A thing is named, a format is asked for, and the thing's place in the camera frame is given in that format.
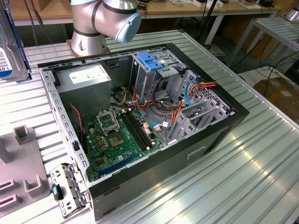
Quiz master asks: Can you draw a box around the orange red power wire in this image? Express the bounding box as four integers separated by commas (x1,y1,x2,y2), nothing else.
190,77,217,93

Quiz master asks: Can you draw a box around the hard disk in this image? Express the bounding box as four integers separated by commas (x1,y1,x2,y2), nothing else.
0,0,33,84

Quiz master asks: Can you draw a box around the grey metal disk bay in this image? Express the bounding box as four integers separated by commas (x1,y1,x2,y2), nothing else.
166,69,235,147

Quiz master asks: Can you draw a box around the black RAM slot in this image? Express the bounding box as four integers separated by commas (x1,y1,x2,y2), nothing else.
123,112,150,150
126,112,152,148
129,111,155,147
120,113,147,152

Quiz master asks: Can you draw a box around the grey optical drive cage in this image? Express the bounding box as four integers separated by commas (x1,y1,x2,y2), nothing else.
129,49,187,105

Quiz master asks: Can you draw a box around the CPU socket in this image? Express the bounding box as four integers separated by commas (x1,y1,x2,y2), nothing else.
96,110,121,135

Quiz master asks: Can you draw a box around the square chipset heat sink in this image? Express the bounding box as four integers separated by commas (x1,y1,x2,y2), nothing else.
107,133,126,148

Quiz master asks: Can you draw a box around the green motherboard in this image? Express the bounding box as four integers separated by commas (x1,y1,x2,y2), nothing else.
83,108,164,183

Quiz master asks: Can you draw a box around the blue plastic drive latch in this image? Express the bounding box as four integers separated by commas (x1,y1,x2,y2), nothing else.
137,52,164,72

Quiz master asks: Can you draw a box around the black open PC case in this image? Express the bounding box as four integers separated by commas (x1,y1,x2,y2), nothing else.
37,42,250,221

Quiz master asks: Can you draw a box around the blue expansion slot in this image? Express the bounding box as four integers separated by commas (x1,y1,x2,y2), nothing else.
98,153,136,177

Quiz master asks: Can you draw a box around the grey power supply unit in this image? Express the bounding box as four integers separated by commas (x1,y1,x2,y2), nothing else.
55,63,113,120

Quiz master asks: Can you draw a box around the black latch blue stripe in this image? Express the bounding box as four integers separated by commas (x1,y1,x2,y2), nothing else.
51,183,64,201

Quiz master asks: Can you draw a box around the large brown cardboard box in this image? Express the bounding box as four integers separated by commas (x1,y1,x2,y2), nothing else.
253,78,299,115

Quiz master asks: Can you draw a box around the grey parts rack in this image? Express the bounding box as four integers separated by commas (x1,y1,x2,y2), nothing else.
0,125,51,212

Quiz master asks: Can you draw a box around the metal slat side table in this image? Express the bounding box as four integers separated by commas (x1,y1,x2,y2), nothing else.
228,17,299,68

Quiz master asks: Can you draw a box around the short blue wire white plug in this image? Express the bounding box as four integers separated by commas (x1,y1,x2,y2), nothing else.
149,120,172,133

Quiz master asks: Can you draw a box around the orange red wire bundle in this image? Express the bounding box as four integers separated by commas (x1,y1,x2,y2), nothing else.
132,86,186,126

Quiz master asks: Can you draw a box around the yellow black wire bundle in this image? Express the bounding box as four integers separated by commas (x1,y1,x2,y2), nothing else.
116,90,129,105

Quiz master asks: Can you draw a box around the blue data wire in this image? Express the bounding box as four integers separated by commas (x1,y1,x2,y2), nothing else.
184,76,200,107

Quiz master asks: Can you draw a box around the square brown base plate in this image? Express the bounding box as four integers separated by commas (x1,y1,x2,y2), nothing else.
66,39,110,58

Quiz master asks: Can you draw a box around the wooden desk white frame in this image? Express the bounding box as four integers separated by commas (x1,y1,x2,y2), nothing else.
9,0,282,45

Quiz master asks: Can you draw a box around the metal slot retainer bracket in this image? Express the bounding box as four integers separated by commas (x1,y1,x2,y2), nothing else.
50,162,92,219

